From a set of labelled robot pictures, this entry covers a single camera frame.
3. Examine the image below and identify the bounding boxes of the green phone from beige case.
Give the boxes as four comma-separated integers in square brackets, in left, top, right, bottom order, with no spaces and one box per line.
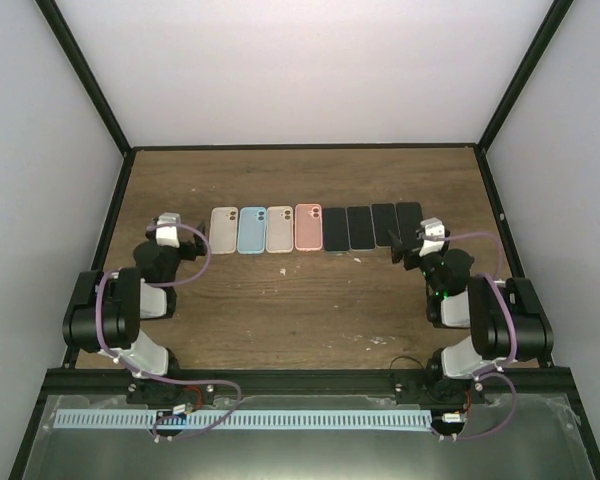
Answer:
[346,206,375,251]

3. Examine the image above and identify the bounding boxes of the light blue slotted strip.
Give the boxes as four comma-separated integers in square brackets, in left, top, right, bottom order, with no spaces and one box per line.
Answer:
[52,409,432,431]

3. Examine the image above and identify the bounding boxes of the black frame post right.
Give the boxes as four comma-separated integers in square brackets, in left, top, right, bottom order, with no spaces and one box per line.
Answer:
[478,0,576,151]

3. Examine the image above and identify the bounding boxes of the black front rail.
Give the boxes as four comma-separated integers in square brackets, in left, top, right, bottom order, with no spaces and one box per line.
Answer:
[44,367,574,406]

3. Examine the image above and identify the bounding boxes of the blue cased phone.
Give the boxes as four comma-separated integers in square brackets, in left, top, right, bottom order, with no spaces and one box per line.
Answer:
[237,206,267,255]

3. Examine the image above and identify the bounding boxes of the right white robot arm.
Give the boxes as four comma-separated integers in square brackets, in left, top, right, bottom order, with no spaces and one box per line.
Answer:
[388,221,554,403]

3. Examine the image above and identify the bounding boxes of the silver phone from blue case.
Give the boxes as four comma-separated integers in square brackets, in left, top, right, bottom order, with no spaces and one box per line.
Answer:
[371,203,399,247]

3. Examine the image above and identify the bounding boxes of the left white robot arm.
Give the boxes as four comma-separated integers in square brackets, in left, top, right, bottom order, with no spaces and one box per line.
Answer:
[62,213,210,404]

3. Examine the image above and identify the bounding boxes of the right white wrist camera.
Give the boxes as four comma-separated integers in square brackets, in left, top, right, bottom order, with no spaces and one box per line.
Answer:
[418,217,447,257]

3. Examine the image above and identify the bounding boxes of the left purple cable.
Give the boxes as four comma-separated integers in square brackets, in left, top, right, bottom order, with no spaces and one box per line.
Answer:
[95,222,244,442]

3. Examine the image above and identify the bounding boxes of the black frame post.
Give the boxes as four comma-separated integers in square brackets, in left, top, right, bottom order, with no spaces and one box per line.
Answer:
[35,0,132,157]
[478,0,576,151]

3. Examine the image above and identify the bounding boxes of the black frame post left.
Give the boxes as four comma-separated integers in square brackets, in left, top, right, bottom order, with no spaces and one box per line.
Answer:
[35,0,132,157]

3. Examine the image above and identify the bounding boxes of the black screen phone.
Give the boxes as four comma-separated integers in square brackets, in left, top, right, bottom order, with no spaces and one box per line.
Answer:
[322,207,350,253]

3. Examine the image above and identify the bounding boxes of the pink phone case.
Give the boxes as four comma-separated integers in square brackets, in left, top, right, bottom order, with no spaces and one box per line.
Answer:
[295,203,323,252]

